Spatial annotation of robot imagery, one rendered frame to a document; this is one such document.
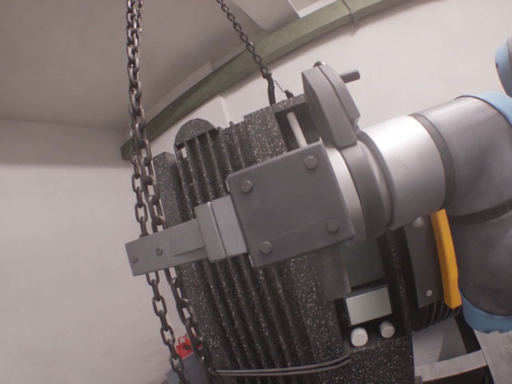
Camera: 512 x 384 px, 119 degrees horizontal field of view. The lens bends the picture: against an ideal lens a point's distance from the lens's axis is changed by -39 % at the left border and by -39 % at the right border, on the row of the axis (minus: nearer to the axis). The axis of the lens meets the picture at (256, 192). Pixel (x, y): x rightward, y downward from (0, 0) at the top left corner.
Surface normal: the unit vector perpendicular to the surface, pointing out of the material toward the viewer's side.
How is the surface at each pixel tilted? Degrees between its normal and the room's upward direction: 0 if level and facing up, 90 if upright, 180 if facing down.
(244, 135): 90
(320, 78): 65
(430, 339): 90
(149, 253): 88
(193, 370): 90
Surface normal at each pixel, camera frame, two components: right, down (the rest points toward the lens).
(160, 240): -0.24, -0.09
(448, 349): -0.50, 0.04
